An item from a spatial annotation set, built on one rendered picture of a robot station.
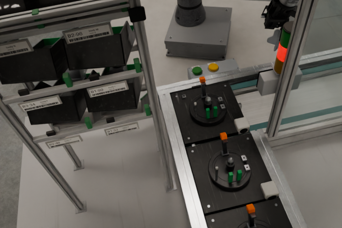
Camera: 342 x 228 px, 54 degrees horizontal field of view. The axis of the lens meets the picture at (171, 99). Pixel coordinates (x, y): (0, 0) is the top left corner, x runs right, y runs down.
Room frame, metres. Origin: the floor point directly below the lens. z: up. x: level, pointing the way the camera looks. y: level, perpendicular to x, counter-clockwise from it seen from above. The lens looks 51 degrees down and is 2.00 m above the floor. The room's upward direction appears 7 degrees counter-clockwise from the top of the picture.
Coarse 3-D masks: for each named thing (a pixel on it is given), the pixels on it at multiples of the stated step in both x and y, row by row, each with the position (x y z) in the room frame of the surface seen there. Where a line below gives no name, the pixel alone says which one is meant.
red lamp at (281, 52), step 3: (279, 42) 0.66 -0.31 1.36; (279, 45) 0.65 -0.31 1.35; (279, 48) 0.65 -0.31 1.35; (282, 48) 0.64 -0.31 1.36; (285, 48) 0.63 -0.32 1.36; (279, 51) 0.65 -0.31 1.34; (282, 51) 0.64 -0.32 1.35; (285, 51) 0.63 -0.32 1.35; (279, 54) 0.64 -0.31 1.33; (282, 54) 0.64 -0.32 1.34; (285, 54) 0.63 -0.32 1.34; (279, 57) 0.64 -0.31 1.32; (282, 57) 0.63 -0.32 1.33; (282, 60) 0.63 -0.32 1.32
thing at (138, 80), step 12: (96, 72) 0.70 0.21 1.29; (108, 72) 0.80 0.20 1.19; (132, 84) 0.57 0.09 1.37; (84, 96) 0.57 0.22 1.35; (96, 96) 0.56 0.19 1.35; (108, 96) 0.56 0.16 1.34; (120, 96) 0.56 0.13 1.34; (132, 96) 0.56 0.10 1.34; (96, 108) 0.55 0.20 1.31; (108, 108) 0.55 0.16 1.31; (120, 108) 0.54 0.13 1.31; (132, 108) 0.54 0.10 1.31
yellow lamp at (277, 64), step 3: (276, 57) 0.66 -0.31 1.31; (276, 60) 0.65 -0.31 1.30; (279, 60) 0.64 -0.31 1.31; (276, 63) 0.65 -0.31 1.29; (279, 63) 0.64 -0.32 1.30; (282, 63) 0.63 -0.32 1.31; (276, 66) 0.64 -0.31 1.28; (279, 66) 0.64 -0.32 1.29; (276, 69) 0.64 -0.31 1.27; (279, 69) 0.63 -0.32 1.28; (279, 72) 0.63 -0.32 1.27
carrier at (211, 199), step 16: (208, 144) 0.60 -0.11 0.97; (240, 144) 0.59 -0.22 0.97; (192, 160) 0.55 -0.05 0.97; (208, 160) 0.54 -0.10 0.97; (224, 160) 0.52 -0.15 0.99; (240, 160) 0.52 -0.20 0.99; (256, 160) 0.52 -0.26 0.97; (208, 176) 0.48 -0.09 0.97; (224, 176) 0.47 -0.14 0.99; (240, 176) 0.45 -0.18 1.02; (256, 176) 0.46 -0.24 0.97; (208, 192) 0.43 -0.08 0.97; (224, 192) 0.42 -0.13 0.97; (240, 192) 0.41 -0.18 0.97; (256, 192) 0.41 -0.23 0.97; (272, 192) 0.39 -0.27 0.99; (208, 208) 0.38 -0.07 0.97; (224, 208) 0.37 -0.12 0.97
